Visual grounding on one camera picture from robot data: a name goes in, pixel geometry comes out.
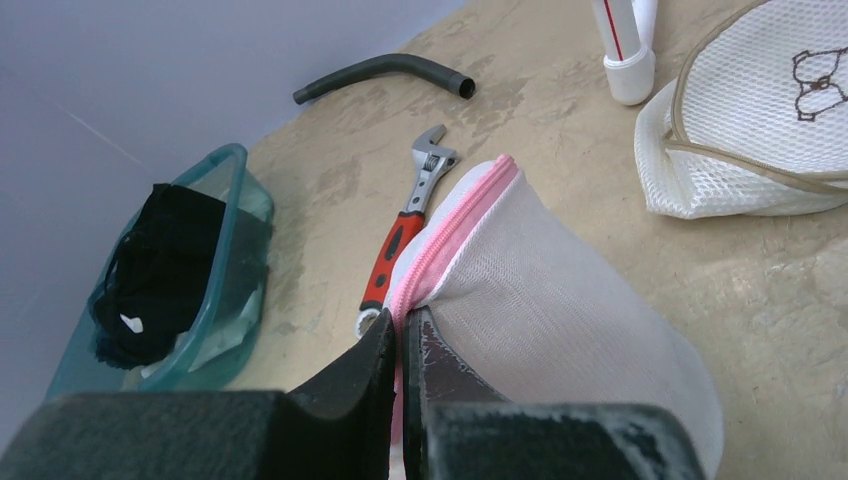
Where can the white PVC pipe rack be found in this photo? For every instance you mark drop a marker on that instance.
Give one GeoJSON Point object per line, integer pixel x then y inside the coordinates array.
{"type": "Point", "coordinates": [627, 31]}

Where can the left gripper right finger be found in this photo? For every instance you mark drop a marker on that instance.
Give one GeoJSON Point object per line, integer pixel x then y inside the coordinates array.
{"type": "Point", "coordinates": [456, 426]}

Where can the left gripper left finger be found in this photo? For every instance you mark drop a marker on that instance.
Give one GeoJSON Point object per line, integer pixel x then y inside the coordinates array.
{"type": "Point", "coordinates": [336, 425]}

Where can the black bra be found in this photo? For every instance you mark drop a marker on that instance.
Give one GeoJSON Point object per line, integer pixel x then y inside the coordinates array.
{"type": "Point", "coordinates": [158, 274]}

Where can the teal plastic bin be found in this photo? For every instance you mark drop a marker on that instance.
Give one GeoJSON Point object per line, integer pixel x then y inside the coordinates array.
{"type": "Point", "coordinates": [240, 266]}

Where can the white cloth garment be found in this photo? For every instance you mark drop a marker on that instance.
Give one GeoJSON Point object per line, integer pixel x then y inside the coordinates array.
{"type": "Point", "coordinates": [222, 347]}

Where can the red handled adjustable wrench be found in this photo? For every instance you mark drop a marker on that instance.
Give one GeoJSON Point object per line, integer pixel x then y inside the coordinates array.
{"type": "Point", "coordinates": [432, 161]}

